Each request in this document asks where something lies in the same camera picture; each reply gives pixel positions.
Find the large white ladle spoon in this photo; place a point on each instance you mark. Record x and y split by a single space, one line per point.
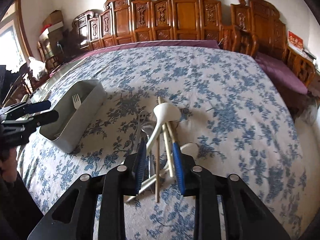
162 112

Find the metal spoon with smiley face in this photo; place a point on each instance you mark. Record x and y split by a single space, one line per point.
143 116

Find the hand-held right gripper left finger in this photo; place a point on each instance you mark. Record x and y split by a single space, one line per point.
140 165

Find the cardboard box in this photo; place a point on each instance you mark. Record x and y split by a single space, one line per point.
52 17

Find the grey utensil tray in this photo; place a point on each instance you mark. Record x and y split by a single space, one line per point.
62 142

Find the wooden chopstick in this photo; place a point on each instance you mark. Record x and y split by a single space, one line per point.
171 132
167 142

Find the carved wooden bench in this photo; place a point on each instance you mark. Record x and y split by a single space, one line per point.
300 65
175 43

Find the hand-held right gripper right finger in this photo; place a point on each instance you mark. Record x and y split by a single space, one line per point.
178 170

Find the carved wooden armchair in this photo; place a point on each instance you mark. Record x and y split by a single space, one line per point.
260 22

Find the red wall calendar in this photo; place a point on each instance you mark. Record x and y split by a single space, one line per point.
295 40

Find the white plastic fork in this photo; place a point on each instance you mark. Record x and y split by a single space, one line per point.
76 100

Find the blue floral bedsheet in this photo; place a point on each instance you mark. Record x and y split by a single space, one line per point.
212 92

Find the small dark carved wooden headboard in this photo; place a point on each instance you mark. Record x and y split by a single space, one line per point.
85 30

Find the person's left forearm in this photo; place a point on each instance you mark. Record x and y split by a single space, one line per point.
7 165

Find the clear plastic bag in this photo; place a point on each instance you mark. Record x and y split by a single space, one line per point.
36 67

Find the purple bench cushion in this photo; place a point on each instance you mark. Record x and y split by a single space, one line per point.
280 70

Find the window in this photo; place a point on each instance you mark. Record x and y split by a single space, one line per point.
8 42

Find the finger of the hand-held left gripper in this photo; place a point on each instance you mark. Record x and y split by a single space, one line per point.
37 106
46 118

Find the plain metal spoon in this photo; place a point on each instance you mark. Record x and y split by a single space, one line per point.
147 129

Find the white plastic spoon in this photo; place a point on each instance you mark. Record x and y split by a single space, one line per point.
191 147

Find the person's dark clothing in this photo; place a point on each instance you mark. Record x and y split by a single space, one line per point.
17 210

